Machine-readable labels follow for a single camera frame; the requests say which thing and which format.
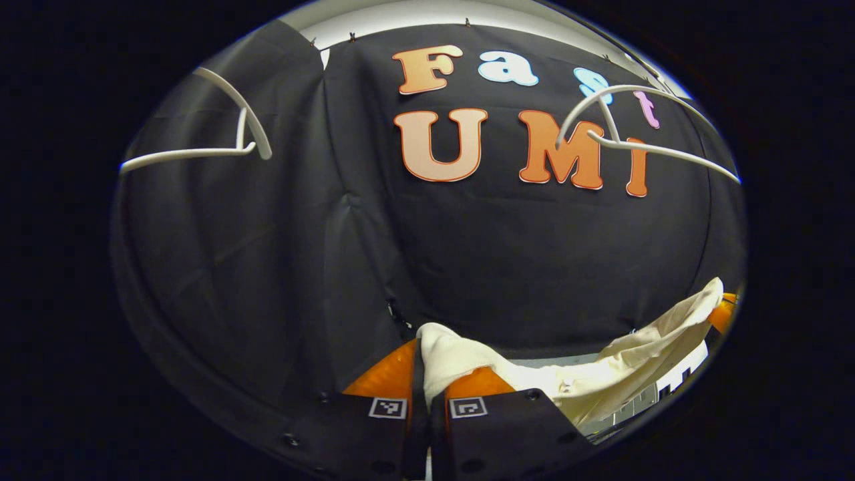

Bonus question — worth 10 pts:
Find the black backdrop cloth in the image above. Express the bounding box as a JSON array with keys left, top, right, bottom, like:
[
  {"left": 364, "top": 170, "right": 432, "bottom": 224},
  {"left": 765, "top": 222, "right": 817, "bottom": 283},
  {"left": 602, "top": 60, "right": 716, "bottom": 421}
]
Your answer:
[{"left": 110, "top": 20, "right": 747, "bottom": 462}]

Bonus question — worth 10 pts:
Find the cream short-sleeved shirt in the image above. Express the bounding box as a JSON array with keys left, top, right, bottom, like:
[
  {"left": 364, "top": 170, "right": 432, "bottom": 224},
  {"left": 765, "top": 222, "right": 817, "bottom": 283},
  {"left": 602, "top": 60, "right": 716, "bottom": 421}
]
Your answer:
[{"left": 415, "top": 277, "right": 725, "bottom": 428}]

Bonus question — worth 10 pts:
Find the white plastic hanger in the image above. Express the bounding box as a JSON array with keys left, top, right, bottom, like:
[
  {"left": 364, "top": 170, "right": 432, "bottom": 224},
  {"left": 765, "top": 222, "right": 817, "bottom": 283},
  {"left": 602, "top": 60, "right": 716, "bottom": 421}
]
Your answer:
[
  {"left": 120, "top": 67, "right": 273, "bottom": 176},
  {"left": 556, "top": 85, "right": 741, "bottom": 184}
]

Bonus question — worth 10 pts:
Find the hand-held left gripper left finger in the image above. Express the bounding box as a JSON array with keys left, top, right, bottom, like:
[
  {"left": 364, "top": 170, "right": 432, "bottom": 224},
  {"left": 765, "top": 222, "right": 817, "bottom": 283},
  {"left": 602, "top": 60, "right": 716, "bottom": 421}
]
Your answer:
[{"left": 287, "top": 337, "right": 428, "bottom": 480}]

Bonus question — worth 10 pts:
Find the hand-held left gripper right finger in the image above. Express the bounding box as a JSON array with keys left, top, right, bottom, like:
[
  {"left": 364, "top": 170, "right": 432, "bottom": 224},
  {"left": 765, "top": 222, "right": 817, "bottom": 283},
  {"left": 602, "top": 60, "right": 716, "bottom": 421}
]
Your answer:
[{"left": 427, "top": 366, "right": 595, "bottom": 480}]

